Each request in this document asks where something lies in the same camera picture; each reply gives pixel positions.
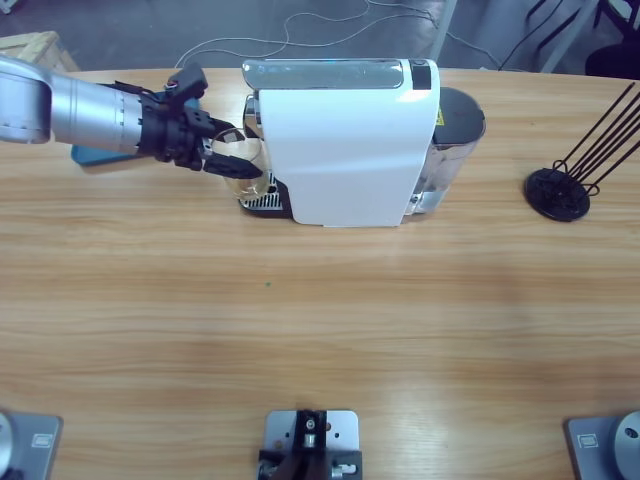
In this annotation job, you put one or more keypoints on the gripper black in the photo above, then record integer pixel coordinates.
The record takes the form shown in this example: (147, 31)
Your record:
(170, 130)

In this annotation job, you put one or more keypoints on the clear drinking glass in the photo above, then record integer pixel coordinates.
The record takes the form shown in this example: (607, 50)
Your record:
(245, 187)

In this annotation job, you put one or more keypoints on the silver coffee machine lever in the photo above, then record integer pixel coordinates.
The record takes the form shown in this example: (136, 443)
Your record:
(320, 74)

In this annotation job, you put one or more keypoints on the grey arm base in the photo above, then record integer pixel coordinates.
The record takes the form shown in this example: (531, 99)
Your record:
(600, 450)
(30, 450)

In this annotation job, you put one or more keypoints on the white capsule coffee machine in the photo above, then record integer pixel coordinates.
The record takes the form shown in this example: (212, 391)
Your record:
(345, 150)

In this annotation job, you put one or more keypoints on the coffee machine water tank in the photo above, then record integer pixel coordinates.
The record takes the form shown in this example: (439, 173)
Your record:
(452, 150)

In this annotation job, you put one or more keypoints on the metal grille drip tray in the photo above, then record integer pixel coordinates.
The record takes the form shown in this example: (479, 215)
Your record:
(265, 202)

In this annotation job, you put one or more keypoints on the blue plastic tray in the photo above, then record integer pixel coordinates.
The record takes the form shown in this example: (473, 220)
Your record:
(100, 157)

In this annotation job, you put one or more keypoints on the light wooden crate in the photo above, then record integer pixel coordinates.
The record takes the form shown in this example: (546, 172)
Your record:
(40, 45)

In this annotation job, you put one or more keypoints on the black office chair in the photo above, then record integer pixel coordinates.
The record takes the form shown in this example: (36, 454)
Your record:
(610, 62)

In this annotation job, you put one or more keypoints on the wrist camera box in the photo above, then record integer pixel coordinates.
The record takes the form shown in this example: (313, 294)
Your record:
(190, 80)

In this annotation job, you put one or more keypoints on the grey metal post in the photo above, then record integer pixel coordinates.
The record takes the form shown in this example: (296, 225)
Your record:
(442, 30)

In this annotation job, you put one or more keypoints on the white metal frame leg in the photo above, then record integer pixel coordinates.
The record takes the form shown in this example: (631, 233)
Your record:
(570, 35)

